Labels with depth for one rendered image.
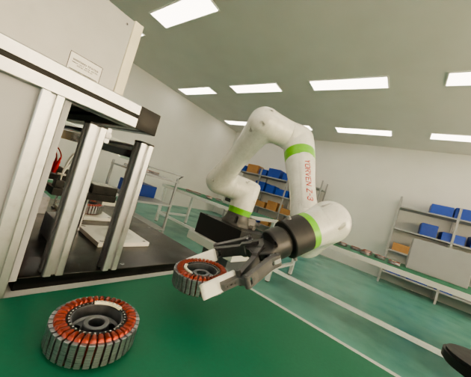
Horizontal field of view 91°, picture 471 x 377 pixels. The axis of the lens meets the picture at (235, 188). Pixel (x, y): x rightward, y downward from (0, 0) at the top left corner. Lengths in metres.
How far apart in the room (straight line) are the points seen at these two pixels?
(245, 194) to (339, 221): 0.65
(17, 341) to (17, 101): 0.32
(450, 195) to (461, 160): 0.83
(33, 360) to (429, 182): 7.11
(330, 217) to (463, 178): 6.69
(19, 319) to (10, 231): 0.13
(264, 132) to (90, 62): 0.55
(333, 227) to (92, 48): 0.66
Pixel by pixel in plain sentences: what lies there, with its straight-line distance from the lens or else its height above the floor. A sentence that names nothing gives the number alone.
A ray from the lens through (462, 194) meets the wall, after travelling 7.16.
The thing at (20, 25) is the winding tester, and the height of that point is 1.17.
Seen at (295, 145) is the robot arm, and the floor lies 1.24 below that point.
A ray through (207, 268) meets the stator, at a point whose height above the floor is 0.83.
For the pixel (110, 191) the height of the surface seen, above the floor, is 0.91.
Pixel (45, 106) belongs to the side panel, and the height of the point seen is 1.05.
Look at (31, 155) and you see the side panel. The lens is 0.46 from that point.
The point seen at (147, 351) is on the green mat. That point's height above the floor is 0.75.
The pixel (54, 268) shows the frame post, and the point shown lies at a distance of 0.55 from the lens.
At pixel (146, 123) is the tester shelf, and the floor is 1.09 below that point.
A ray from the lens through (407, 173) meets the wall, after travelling 7.17.
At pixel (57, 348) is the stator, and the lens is 0.39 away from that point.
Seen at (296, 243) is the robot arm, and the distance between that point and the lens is 0.54.
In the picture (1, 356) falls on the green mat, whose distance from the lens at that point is 0.42.
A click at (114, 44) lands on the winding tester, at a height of 1.24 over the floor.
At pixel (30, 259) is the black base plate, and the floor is 0.77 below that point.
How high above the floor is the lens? 1.01
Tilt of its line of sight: 1 degrees up
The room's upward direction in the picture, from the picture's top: 17 degrees clockwise
